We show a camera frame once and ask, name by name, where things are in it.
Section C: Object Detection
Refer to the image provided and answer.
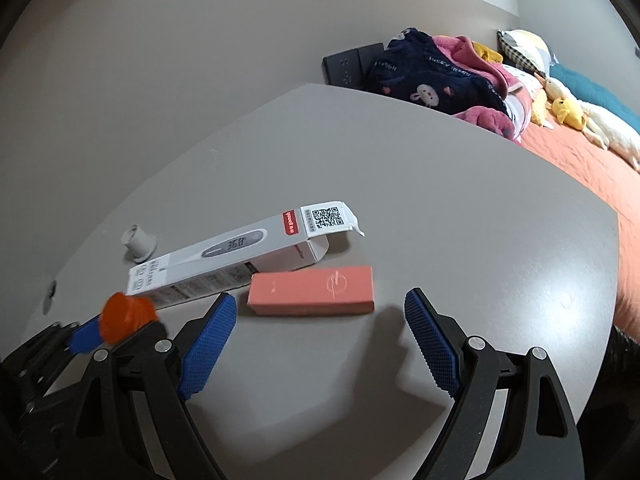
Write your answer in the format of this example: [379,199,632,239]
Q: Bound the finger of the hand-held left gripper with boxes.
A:
[112,319,168,361]
[50,316,108,356]

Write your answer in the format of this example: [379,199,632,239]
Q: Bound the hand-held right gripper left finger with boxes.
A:
[65,292,237,480]

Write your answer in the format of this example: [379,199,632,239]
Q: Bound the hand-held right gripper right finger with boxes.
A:
[404,287,586,480]

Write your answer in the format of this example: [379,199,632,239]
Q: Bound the orange bottle cap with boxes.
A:
[97,292,158,346]

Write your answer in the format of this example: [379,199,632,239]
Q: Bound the grey plastic cap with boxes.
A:
[121,225,157,263]

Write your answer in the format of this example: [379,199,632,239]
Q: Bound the white thermometer box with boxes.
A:
[125,201,366,311]

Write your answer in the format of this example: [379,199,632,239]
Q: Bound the pink cardboard box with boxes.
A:
[247,266,376,317]

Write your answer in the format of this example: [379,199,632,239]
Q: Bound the dark fuzzy cloth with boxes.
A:
[607,322,640,361]

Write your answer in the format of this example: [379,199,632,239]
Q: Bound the navy printed garment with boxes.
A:
[367,27,516,116]

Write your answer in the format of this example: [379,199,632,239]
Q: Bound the yellow duck plush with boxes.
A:
[530,97,588,133]

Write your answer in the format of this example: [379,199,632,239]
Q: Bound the white goose plush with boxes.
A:
[532,72,640,171]

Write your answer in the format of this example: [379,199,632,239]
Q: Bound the pink fleece garment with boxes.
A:
[432,35,526,141]

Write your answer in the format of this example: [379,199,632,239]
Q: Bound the yellow garment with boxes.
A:
[472,42,503,63]

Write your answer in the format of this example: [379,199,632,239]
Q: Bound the teal pillow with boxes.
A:
[547,62,640,133]

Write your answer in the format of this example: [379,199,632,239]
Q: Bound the checked pillow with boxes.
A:
[497,29,556,78]

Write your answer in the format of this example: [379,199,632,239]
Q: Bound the black wall socket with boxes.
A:
[356,42,386,78]
[322,50,363,88]

